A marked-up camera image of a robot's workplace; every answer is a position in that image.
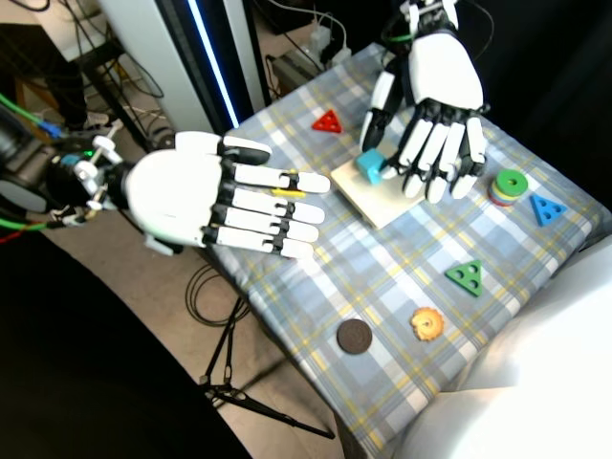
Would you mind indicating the blue cube block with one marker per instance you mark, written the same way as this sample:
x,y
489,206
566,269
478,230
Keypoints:
x,y
369,165

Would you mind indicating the red triangle block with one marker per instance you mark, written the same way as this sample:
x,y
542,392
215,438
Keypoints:
x,y
329,123

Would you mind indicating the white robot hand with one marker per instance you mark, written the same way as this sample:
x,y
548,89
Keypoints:
x,y
177,191
442,72

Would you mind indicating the black tripod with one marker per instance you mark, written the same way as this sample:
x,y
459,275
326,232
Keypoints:
x,y
229,382

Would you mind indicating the yellow triangle block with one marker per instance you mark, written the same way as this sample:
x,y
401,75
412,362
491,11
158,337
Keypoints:
x,y
287,193

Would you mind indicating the plaid tablecloth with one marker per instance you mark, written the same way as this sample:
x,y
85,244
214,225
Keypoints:
x,y
382,287

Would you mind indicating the black box device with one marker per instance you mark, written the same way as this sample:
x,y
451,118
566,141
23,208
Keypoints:
x,y
294,72

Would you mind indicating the blue triangle block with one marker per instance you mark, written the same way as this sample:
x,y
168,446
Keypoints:
x,y
545,212

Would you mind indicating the yellow toy cookie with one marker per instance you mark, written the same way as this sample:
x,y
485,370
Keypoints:
x,y
428,324

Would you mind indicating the white pillar with blue light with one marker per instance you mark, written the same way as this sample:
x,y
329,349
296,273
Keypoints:
x,y
143,48

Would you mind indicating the green triangle block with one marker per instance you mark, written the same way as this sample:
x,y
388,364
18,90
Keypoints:
x,y
466,279

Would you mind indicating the white power strip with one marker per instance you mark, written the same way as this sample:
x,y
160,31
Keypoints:
x,y
321,40

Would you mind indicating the small white table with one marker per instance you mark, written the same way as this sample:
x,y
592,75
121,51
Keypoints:
x,y
382,205

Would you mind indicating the white robot body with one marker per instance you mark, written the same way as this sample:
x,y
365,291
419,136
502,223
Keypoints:
x,y
516,373

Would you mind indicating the person's foot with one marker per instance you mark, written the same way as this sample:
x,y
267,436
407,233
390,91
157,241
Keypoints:
x,y
102,122

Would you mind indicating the brown round toy cookie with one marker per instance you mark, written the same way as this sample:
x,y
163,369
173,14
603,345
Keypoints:
x,y
354,336

